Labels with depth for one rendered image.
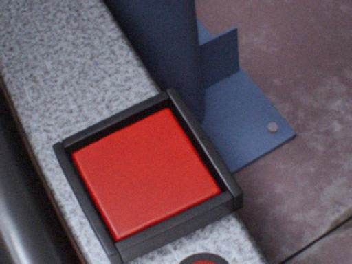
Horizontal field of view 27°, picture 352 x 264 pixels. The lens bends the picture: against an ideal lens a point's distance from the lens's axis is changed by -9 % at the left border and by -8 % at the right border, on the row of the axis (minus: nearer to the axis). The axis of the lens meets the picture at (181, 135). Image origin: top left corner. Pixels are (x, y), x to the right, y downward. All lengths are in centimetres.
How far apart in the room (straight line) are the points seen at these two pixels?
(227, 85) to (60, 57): 111
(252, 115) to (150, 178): 113
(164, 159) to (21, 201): 8
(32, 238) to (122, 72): 12
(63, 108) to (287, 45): 123
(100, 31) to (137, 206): 14
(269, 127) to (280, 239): 23
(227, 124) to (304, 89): 19
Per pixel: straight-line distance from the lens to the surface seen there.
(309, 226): 143
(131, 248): 39
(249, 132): 151
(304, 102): 157
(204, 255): 40
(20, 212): 42
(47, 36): 49
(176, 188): 40
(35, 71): 48
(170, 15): 122
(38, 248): 41
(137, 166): 41
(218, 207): 39
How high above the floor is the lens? 128
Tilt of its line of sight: 57 degrees down
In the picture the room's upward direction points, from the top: 8 degrees counter-clockwise
